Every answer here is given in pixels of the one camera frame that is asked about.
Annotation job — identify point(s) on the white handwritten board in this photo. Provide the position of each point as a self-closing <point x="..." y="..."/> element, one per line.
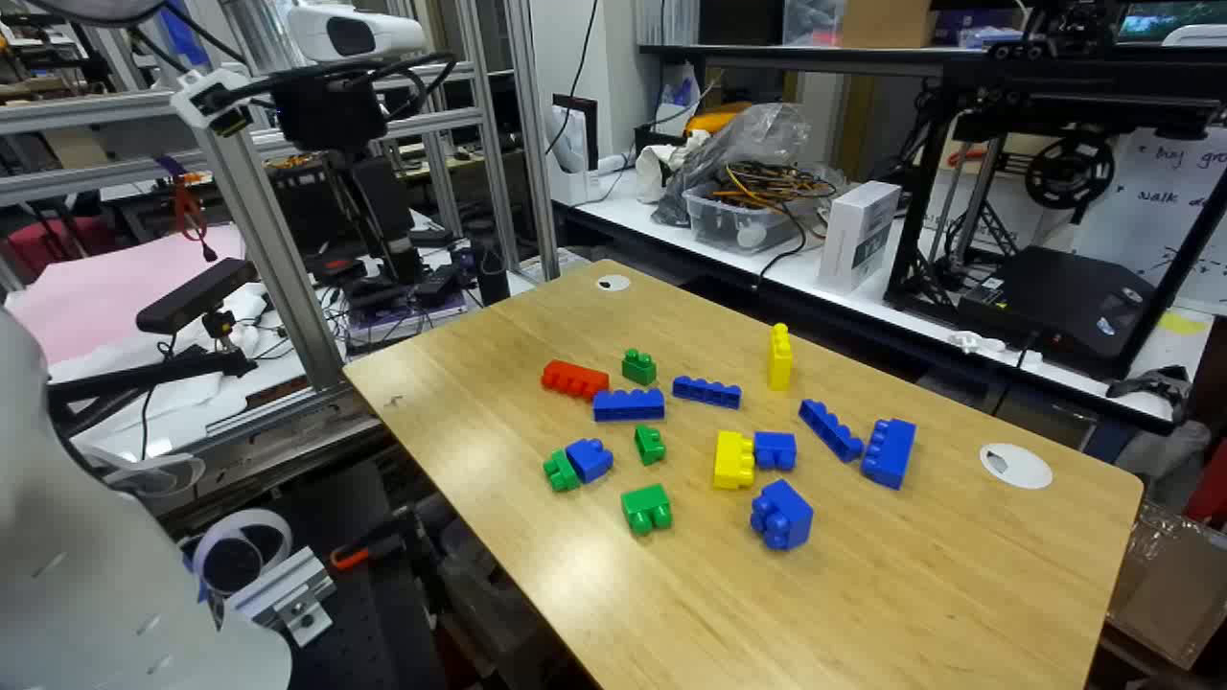
<point x="1157" y="192"/>

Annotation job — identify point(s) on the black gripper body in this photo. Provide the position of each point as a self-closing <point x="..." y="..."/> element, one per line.
<point x="328" y="110"/>

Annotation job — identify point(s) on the white workbench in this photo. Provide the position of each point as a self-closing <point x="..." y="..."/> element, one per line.
<point x="954" y="337"/>

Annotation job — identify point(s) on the blue large toy block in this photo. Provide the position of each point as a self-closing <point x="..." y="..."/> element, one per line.
<point x="892" y="455"/>

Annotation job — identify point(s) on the red long toy block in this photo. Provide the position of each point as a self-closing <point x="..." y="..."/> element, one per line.
<point x="572" y="377"/>

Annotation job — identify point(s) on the black upper shelf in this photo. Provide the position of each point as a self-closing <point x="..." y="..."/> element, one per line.
<point x="819" y="54"/>

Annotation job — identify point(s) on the blue small toy block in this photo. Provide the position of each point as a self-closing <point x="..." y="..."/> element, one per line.
<point x="776" y="449"/>
<point x="589" y="459"/>

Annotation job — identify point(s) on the pink foam sheet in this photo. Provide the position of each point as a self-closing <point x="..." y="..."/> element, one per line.
<point x="102" y="291"/>

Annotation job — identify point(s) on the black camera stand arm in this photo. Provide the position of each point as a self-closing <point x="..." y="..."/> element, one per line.
<point x="155" y="369"/>

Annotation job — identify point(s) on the green toy block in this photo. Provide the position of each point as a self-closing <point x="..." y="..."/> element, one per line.
<point x="650" y="442"/>
<point x="638" y="364"/>
<point x="646" y="506"/>
<point x="560" y="474"/>

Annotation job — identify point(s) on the blue square four-stud block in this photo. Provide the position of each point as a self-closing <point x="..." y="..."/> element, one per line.
<point x="780" y="515"/>

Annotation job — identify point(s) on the yellow square toy block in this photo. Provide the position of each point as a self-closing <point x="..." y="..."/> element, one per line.
<point x="736" y="463"/>

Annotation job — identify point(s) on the white cardboard box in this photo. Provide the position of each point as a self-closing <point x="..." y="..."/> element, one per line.
<point x="857" y="233"/>

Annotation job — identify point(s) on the metal mounting bracket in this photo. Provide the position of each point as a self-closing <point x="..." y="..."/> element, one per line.
<point x="292" y="606"/>

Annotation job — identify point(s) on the black stereo camera bar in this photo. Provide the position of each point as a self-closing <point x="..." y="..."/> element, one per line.
<point x="195" y="298"/>

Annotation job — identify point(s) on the black box orange print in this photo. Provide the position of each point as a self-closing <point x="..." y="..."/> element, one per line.
<point x="313" y="205"/>

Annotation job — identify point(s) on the small black framed screen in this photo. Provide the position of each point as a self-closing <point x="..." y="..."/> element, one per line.
<point x="577" y="127"/>

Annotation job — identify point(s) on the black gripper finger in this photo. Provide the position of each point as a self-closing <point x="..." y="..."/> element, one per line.
<point x="380" y="196"/>

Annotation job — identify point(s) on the black 3D printer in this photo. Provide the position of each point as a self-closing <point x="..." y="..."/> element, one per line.
<point x="1061" y="300"/>

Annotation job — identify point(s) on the blue long toy block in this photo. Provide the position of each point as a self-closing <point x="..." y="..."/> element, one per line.
<point x="829" y="432"/>
<point x="709" y="391"/>
<point x="626" y="403"/>

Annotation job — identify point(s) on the large brown cardboard box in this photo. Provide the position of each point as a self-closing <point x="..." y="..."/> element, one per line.
<point x="1173" y="589"/>

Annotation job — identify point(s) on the black computer monitor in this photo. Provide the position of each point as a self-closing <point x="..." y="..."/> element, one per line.
<point x="1173" y="22"/>

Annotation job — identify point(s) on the clear plastic bag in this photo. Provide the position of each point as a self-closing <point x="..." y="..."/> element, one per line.
<point x="752" y="137"/>

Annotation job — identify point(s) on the yellow tall toy block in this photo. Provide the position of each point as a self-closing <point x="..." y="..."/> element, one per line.
<point x="780" y="359"/>

